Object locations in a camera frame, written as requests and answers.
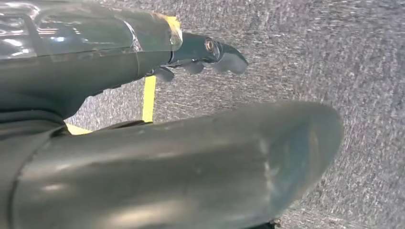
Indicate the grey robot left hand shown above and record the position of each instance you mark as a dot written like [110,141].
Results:
[79,69]

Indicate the yellow floor tape square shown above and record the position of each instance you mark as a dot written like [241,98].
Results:
[148,98]

